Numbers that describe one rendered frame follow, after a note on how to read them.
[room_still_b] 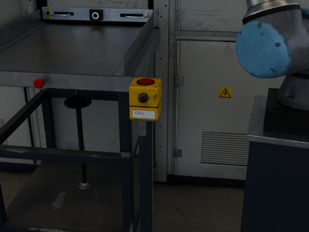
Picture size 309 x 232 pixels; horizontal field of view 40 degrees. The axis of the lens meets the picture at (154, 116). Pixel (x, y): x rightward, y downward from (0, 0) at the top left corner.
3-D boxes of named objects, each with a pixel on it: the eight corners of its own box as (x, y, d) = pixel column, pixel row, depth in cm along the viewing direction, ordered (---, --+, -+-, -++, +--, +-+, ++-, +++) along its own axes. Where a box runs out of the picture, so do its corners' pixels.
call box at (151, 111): (157, 122, 116) (157, 87, 112) (129, 120, 117) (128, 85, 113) (161, 110, 123) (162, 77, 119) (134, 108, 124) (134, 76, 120)
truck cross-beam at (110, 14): (152, 22, 200) (152, 9, 197) (42, 19, 206) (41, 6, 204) (154, 20, 204) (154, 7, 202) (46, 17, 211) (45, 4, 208)
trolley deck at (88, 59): (134, 92, 139) (134, 75, 136) (-43, 83, 146) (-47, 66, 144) (160, 40, 200) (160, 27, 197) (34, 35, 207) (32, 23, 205)
